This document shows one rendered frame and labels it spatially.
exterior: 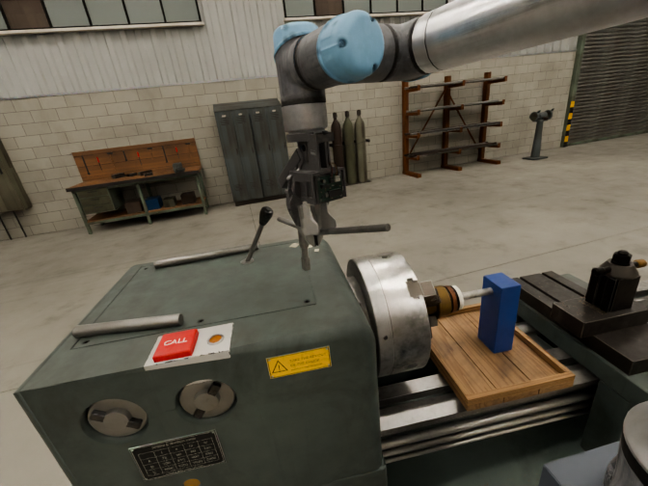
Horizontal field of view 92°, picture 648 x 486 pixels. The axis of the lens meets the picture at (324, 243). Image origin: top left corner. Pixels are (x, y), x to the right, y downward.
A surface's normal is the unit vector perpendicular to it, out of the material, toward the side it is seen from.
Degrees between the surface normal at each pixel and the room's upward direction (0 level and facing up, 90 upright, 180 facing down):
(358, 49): 89
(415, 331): 74
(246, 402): 90
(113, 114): 90
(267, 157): 90
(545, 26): 136
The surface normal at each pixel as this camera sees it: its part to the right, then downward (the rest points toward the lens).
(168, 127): 0.27, 0.34
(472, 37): -0.71, 0.62
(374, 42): 0.57, 0.23
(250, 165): -0.04, 0.38
